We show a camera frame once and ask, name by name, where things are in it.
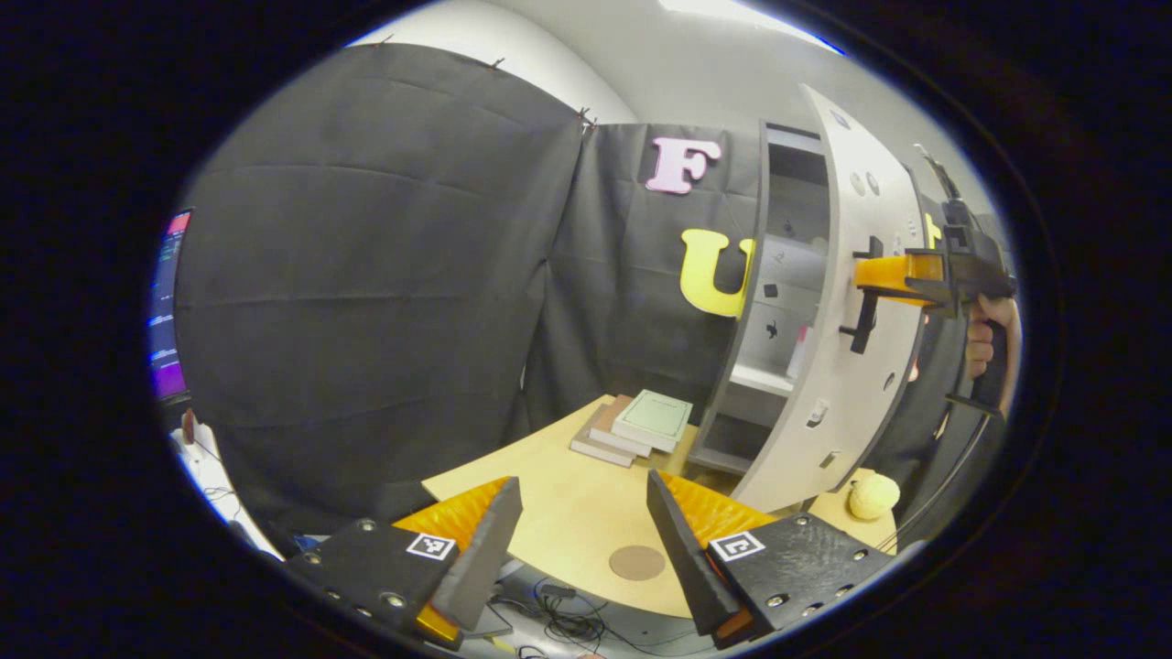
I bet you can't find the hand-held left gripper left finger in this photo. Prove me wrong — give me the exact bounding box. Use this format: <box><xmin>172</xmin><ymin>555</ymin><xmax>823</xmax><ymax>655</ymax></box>
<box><xmin>284</xmin><ymin>476</ymin><xmax>525</xmax><ymax>646</ymax></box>

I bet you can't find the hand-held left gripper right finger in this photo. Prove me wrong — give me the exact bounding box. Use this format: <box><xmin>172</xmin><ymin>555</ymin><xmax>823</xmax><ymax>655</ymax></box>
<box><xmin>646</xmin><ymin>470</ymin><xmax>903</xmax><ymax>651</ymax></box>

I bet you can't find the brown round coaster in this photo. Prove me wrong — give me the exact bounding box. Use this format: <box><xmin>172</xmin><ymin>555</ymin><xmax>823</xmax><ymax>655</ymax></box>
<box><xmin>609</xmin><ymin>546</ymin><xmax>667</xmax><ymax>582</ymax></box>

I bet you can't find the black cabinet door handle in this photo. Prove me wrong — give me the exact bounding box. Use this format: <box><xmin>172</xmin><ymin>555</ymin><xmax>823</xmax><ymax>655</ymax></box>
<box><xmin>840</xmin><ymin>236</ymin><xmax>884</xmax><ymax>355</ymax></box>

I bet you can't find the light grey cabinet door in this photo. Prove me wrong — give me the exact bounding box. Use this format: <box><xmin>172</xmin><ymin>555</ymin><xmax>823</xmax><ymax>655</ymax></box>
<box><xmin>732</xmin><ymin>84</ymin><xmax>930</xmax><ymax>513</ymax></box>

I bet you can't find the dark grey cabinet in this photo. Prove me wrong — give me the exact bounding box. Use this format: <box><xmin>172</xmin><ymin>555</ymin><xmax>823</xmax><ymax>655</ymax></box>
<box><xmin>687</xmin><ymin>119</ymin><xmax>836</xmax><ymax>477</ymax></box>

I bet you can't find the grey book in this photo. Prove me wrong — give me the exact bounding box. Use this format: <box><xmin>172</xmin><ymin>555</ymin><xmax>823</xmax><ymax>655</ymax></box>
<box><xmin>570</xmin><ymin>430</ymin><xmax>635</xmax><ymax>469</ymax></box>

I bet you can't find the green book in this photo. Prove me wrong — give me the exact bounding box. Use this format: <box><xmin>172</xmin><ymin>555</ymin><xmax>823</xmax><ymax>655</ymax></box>
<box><xmin>611</xmin><ymin>389</ymin><xmax>694</xmax><ymax>454</ymax></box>

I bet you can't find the brown book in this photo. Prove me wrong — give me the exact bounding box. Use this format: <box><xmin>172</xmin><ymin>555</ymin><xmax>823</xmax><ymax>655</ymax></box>
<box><xmin>589</xmin><ymin>395</ymin><xmax>653</xmax><ymax>459</ymax></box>

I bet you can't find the yellow knitted ball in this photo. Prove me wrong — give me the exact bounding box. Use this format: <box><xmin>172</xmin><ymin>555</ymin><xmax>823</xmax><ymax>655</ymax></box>
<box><xmin>847</xmin><ymin>471</ymin><xmax>901</xmax><ymax>523</ymax></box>

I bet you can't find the white side desk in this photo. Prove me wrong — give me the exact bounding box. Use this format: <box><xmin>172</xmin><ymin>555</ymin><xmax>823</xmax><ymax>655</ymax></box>
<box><xmin>169</xmin><ymin>421</ymin><xmax>285</xmax><ymax>561</ymax></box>

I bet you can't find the black backdrop cloth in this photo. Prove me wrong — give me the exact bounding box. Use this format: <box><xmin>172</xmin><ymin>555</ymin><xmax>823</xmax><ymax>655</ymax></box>
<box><xmin>174</xmin><ymin>41</ymin><xmax>1008</xmax><ymax>550</ymax></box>

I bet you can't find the computer monitor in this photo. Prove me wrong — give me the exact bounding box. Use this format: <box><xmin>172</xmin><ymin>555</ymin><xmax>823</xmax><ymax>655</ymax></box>
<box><xmin>149</xmin><ymin>209</ymin><xmax>193</xmax><ymax>404</ymax></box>

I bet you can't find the black cable bundle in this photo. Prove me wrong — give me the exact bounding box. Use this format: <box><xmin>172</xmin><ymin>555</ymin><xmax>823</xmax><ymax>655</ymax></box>
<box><xmin>499</xmin><ymin>577</ymin><xmax>642</xmax><ymax>655</ymax></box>

